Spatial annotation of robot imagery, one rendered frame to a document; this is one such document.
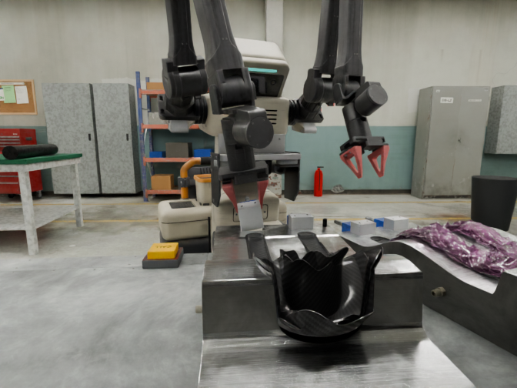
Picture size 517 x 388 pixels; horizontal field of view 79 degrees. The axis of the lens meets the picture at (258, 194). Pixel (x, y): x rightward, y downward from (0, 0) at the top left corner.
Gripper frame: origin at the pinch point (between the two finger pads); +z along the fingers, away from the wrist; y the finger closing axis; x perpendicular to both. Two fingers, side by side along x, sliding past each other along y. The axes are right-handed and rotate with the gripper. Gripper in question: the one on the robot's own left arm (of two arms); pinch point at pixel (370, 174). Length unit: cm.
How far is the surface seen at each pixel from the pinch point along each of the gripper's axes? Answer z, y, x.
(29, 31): -446, -206, 478
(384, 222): 12.2, 4.1, 4.1
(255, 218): 8.2, -32.7, 1.1
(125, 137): -248, -65, 482
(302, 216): 9.3, -22.6, -1.1
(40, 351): 25, -70, -7
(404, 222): 13.4, 7.6, 1.0
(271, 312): 24, -43, -26
